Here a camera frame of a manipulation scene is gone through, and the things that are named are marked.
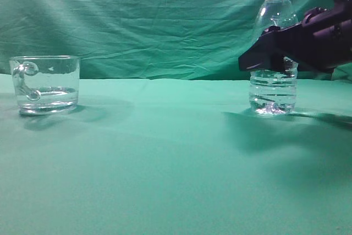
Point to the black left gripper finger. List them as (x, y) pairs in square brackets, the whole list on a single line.
[(315, 51)]

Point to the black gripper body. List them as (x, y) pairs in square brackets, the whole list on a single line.
[(330, 17)]

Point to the clear plastic water bottle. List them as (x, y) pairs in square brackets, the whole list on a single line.
[(274, 92)]

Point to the green backdrop cloth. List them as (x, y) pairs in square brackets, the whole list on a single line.
[(130, 39)]

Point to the green table cloth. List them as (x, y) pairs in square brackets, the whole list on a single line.
[(178, 157)]

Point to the clear glass mug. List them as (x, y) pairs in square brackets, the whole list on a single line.
[(45, 84)]

